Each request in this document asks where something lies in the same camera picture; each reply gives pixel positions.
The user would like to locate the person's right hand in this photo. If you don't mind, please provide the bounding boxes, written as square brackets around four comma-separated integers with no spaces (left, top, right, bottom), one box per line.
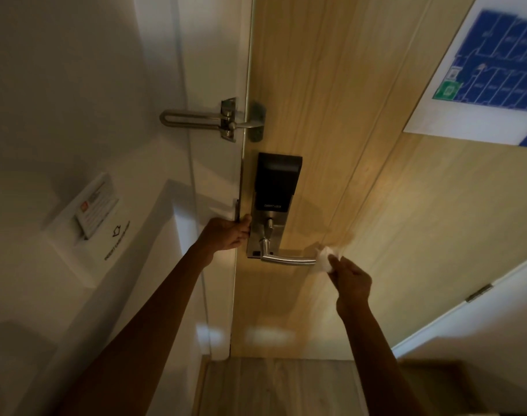
[328,254,373,319]

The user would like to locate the person's left hand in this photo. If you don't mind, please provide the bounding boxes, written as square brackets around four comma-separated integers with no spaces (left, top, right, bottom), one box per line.
[198,214,252,261]

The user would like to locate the white cleaning cloth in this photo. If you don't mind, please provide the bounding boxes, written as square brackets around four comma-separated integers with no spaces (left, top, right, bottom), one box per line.
[314,244,345,276]

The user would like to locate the light wooden door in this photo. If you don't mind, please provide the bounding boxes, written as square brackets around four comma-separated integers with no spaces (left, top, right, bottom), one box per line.
[230,0,527,361]

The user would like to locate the person's right forearm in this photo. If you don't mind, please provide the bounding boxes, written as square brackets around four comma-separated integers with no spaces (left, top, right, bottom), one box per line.
[336,301,435,416]

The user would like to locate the person's left forearm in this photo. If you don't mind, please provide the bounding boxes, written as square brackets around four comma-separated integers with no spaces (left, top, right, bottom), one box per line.
[55,240,214,416]

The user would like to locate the black and silver electronic lock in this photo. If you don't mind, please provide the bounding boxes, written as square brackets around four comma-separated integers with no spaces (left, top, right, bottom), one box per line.
[246,152,303,260]

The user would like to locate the silver door guard catch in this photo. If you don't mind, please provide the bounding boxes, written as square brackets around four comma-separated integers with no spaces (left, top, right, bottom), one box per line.
[229,101,267,144]

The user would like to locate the silver swing bar door guard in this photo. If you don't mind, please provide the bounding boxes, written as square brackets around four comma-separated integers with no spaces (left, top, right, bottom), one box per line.
[160,98,239,143]

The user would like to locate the white key card holder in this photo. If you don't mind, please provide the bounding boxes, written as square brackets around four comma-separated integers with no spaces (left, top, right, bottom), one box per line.
[42,171,132,265]

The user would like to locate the silver door hinge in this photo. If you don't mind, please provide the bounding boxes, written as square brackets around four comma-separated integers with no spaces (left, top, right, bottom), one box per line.
[466,283,494,303]

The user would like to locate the white key card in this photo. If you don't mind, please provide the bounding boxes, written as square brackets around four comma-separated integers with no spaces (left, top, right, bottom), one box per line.
[74,172,119,240]

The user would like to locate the white side door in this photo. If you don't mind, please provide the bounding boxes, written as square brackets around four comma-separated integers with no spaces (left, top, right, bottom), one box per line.
[393,251,527,416]

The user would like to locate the blue and white floor plan sign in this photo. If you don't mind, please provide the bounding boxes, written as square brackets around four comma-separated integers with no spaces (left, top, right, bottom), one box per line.
[403,0,527,149]

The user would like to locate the silver lever door handle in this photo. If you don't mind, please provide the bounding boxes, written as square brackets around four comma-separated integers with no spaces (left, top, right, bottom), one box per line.
[258,238,319,266]

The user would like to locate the white door frame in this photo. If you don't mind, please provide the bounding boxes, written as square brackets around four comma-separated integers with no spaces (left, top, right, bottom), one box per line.
[170,0,254,361]

